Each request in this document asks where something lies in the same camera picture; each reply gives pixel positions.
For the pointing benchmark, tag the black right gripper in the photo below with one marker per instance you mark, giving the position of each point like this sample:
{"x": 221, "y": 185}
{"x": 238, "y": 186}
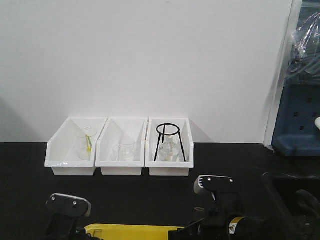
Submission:
{"x": 220, "y": 224}

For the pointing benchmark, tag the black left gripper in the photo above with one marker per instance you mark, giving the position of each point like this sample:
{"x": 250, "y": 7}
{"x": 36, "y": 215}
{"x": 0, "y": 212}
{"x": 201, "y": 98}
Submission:
{"x": 63, "y": 227}

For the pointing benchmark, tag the clear glass test tube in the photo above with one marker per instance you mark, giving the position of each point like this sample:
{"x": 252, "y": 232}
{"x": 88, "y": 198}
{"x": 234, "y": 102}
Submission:
{"x": 98, "y": 233}
{"x": 199, "y": 209}

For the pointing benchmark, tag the yellow robot base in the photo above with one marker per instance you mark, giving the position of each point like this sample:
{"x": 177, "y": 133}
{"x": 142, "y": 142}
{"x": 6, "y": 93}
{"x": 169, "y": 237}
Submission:
{"x": 131, "y": 232}

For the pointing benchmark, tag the black sink basin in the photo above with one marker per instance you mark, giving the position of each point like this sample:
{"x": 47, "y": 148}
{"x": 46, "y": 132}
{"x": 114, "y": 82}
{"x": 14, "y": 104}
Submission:
{"x": 297, "y": 198}

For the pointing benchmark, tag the white bin left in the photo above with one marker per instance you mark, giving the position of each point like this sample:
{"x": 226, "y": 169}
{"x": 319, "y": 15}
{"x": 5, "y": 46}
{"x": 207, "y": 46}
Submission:
{"x": 61, "y": 154}

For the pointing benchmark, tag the white bin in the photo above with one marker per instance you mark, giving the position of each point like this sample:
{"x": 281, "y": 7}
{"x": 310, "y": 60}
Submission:
{"x": 172, "y": 169}
{"x": 117, "y": 129}
{"x": 61, "y": 154}

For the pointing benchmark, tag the white bin right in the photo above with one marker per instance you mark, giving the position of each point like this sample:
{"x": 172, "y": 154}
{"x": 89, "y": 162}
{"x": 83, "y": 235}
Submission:
{"x": 172, "y": 169}

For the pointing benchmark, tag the round glass flask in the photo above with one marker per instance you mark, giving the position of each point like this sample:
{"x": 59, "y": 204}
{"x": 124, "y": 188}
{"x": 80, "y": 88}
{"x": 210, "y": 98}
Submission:
{"x": 168, "y": 152}

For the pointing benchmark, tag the white bin middle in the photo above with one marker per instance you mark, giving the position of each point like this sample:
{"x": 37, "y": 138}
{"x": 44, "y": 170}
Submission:
{"x": 117, "y": 129}

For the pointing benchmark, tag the small glass beaker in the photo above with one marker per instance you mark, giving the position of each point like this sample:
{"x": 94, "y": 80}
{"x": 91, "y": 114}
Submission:
{"x": 124, "y": 151}

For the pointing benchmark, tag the white lab faucet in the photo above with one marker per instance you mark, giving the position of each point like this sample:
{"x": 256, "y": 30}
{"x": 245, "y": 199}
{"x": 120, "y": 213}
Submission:
{"x": 317, "y": 122}

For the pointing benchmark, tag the clear plastic wrapped equipment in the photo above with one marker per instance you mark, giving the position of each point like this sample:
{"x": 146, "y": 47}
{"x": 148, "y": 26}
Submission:
{"x": 304, "y": 63}

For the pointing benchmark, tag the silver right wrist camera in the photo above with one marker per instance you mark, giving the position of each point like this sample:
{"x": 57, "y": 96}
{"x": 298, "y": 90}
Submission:
{"x": 214, "y": 184}

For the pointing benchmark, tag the black wire tripod stand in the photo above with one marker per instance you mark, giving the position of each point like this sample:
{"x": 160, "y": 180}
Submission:
{"x": 169, "y": 133}

